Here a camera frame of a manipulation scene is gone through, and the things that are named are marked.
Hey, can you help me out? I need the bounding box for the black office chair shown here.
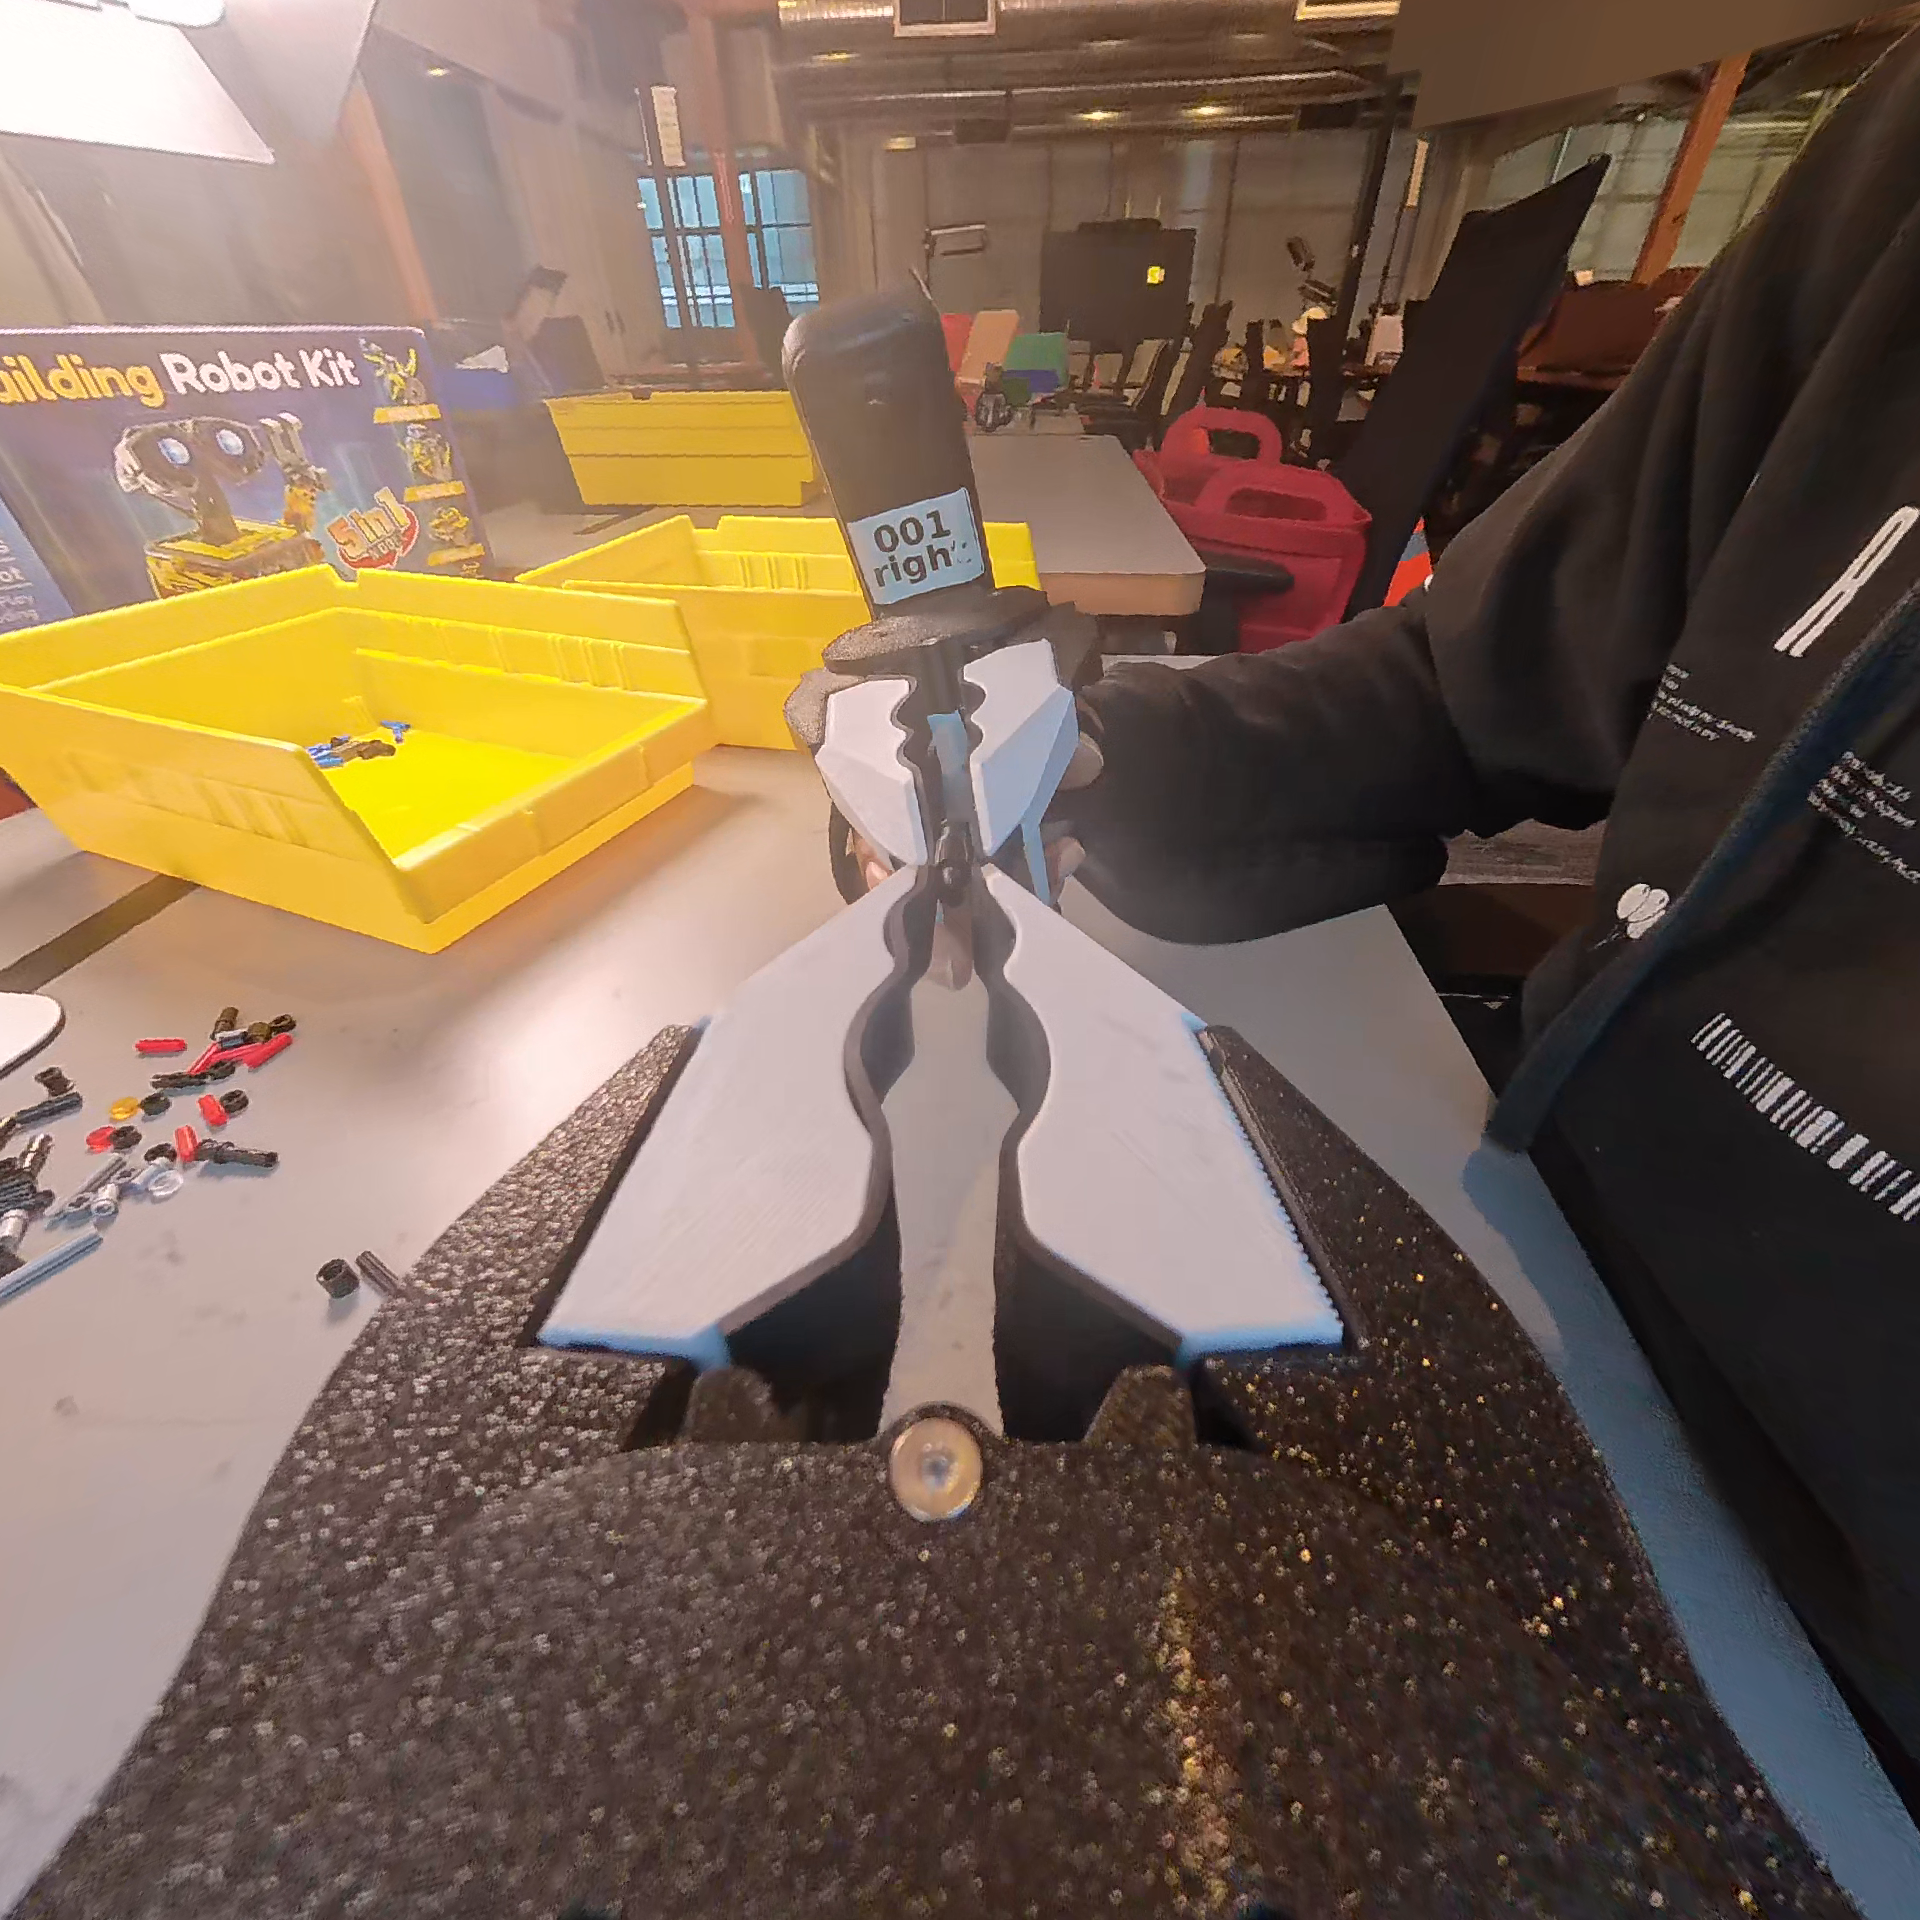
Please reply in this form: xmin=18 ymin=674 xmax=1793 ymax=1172
xmin=1341 ymin=157 xmax=1617 ymax=625

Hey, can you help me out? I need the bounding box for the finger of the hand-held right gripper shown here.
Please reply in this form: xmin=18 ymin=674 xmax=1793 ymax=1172
xmin=818 ymin=681 xmax=942 ymax=870
xmin=951 ymin=644 xmax=1079 ymax=913

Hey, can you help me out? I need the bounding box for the robot kit box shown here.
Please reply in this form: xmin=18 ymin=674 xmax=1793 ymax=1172
xmin=0 ymin=326 xmax=499 ymax=619

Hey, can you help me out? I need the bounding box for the pile of small building parts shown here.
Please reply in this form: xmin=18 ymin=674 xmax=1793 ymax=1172
xmin=0 ymin=1007 xmax=301 ymax=1306

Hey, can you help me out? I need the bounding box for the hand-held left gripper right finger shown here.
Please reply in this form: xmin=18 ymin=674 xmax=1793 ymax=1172
xmin=972 ymin=868 xmax=1341 ymax=1397

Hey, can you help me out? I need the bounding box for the white-top side table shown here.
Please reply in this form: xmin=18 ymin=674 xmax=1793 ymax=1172
xmin=967 ymin=433 xmax=1212 ymax=619

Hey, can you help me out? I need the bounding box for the studio light panel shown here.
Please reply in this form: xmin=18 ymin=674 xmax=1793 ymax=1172
xmin=0 ymin=0 xmax=382 ymax=166

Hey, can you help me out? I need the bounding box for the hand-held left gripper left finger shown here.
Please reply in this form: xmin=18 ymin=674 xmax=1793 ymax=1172
xmin=537 ymin=868 xmax=922 ymax=1407

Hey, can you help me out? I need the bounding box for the red plastic case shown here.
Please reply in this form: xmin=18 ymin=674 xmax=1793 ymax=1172
xmin=1191 ymin=461 xmax=1376 ymax=630
xmin=1163 ymin=408 xmax=1290 ymax=469

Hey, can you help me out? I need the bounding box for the wide yellow plastic bin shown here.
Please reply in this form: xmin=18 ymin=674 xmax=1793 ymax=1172
xmin=0 ymin=568 xmax=718 ymax=957

